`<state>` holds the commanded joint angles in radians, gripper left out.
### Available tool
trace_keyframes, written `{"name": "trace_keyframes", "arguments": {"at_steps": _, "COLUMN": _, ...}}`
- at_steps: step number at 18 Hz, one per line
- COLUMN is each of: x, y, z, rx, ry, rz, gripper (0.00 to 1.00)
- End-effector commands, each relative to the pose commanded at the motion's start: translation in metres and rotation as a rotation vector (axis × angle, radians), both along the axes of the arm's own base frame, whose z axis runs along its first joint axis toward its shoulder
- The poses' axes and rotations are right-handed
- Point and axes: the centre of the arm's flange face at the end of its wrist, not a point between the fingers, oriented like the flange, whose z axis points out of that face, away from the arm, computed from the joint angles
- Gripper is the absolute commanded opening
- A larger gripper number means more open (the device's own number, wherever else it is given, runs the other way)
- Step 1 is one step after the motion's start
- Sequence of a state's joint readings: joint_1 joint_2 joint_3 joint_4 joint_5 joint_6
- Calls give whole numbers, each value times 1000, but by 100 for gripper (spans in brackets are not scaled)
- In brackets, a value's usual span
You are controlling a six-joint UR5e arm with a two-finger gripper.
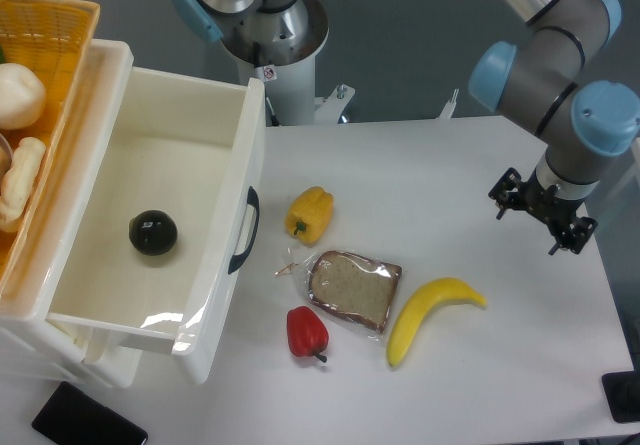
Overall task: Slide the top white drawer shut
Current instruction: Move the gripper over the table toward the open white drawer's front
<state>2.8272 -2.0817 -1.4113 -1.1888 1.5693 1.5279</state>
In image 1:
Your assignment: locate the black device at edge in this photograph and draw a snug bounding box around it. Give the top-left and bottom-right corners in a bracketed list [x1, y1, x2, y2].
[601, 371, 639, 423]

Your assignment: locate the red bell pepper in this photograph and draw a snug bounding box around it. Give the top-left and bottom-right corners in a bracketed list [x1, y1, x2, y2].
[286, 306, 329, 363]

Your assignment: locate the white drawer cabinet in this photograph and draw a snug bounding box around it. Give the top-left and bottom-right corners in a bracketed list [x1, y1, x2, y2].
[1, 39, 140, 387]

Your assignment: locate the white drawer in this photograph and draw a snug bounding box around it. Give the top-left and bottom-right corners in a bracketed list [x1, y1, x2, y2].
[49, 68, 266, 387]

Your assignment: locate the black smartphone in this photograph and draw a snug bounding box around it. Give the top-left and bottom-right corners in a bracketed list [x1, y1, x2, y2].
[31, 382, 149, 445]

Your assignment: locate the bread slice in plastic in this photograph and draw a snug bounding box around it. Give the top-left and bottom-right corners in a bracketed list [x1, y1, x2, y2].
[273, 247, 404, 345]

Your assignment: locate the orange woven basket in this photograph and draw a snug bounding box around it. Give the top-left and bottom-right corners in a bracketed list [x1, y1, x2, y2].
[1, 0, 100, 295]

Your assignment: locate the dark green round fruit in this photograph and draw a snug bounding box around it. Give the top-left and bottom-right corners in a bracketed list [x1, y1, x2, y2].
[128, 210, 178, 256]

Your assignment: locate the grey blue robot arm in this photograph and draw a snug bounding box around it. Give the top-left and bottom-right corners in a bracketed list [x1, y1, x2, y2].
[468, 0, 639, 254]

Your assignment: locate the round white bun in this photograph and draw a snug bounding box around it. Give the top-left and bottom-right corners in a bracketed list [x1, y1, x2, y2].
[0, 63, 46, 130]

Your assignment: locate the yellow banana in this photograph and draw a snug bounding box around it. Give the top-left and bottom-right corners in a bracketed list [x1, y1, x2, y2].
[386, 277, 487, 368]

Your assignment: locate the yellow bell pepper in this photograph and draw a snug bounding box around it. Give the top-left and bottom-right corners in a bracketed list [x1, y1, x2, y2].
[284, 186, 334, 246]

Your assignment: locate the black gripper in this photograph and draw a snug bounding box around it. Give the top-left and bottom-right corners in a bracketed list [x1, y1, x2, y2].
[488, 167, 598, 255]

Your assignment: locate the long white bread roll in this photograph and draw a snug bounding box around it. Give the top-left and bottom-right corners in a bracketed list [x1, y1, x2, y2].
[1, 137, 46, 233]

